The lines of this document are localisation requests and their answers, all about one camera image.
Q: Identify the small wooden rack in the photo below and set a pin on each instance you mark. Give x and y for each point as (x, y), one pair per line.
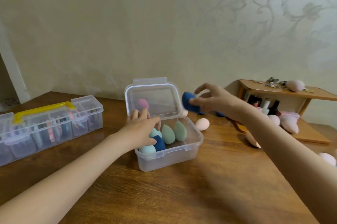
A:
(321, 94)

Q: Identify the person's right forearm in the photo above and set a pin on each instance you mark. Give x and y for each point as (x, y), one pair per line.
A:
(295, 158)

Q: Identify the person's left forearm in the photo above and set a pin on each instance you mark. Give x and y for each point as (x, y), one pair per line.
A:
(58, 184)

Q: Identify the white cosmetic bottle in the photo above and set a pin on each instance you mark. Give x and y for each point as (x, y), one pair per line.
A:
(266, 105)

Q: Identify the person's right hand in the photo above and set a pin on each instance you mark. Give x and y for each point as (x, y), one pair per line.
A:
(221, 101)

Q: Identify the white shelf unit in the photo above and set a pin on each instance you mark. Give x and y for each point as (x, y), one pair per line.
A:
(14, 73)

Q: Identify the crumpled printed paper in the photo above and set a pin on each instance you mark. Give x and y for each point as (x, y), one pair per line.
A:
(8, 104)

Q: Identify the pile of metal hair clips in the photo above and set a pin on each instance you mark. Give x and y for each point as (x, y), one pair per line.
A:
(273, 83)

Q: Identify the clear divided organizer box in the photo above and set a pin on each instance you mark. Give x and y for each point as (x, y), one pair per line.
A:
(23, 150)

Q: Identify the pile of makeup sponges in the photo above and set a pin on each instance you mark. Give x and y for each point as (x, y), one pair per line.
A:
(202, 124)

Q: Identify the small clear plastic box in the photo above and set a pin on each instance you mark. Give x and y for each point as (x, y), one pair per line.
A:
(171, 158)

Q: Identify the pink cosmetic bottle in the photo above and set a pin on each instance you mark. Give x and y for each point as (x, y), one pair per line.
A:
(256, 104)

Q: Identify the person's left hand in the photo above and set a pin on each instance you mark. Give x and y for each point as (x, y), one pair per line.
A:
(139, 130)

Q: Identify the puffs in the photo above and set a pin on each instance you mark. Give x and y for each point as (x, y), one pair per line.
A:
(52, 129)

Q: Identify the beige sponge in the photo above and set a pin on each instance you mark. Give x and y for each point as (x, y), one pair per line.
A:
(295, 86)

